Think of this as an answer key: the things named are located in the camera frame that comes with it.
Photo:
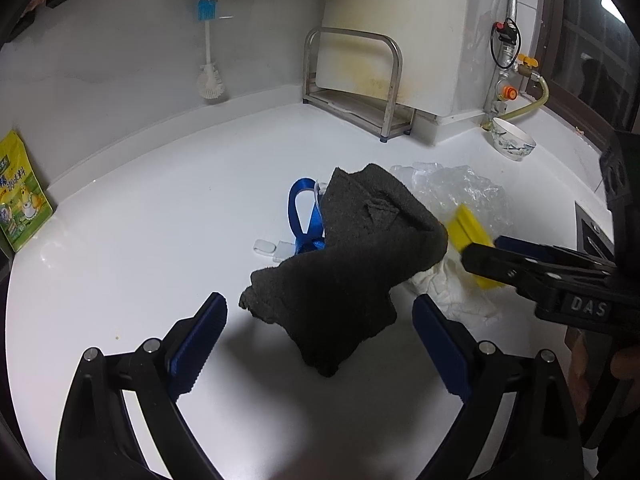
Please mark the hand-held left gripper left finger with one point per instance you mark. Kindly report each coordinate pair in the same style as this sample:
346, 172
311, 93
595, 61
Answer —
197, 347

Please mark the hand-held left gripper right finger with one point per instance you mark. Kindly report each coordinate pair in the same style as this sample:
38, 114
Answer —
442, 347

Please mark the person's right hand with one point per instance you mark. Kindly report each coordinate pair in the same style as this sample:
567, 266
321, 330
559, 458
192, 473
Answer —
576, 370

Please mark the yellow gas valve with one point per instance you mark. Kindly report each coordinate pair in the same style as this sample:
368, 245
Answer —
527, 65

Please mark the gas regulator orange dial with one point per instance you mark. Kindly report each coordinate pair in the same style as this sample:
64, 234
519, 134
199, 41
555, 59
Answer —
507, 94

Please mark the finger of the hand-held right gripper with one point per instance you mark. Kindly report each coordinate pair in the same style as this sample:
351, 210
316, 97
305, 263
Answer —
515, 243
510, 267

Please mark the white cutting board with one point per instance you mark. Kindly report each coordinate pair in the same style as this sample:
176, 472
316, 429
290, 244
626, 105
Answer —
400, 10

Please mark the white patterned bowl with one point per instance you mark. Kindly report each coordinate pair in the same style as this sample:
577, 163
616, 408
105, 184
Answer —
512, 142

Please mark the small clear plastic piece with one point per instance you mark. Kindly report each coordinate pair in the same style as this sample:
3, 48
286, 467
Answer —
265, 246

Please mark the yellow sponge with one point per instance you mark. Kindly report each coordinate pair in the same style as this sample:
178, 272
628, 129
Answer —
467, 227

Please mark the white bottle brush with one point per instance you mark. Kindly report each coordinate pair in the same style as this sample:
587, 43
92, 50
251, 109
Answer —
210, 80

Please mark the yellow green pouch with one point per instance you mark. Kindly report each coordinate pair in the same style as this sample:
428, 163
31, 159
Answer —
22, 200

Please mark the metal cutting board rack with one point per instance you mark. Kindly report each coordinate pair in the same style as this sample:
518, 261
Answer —
392, 90

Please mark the dark grey cloth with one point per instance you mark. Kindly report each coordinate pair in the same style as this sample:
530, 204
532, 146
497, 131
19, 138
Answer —
340, 270

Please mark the white tissue paper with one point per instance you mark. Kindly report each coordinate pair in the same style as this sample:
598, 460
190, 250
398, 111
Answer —
450, 295

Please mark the dark window frame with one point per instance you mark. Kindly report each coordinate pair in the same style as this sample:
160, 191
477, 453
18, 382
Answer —
580, 35

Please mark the clear plastic bag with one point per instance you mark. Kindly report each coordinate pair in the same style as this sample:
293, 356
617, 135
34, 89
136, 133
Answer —
465, 190

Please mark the black kitchen sink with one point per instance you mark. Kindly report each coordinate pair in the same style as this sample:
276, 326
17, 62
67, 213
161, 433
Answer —
595, 230

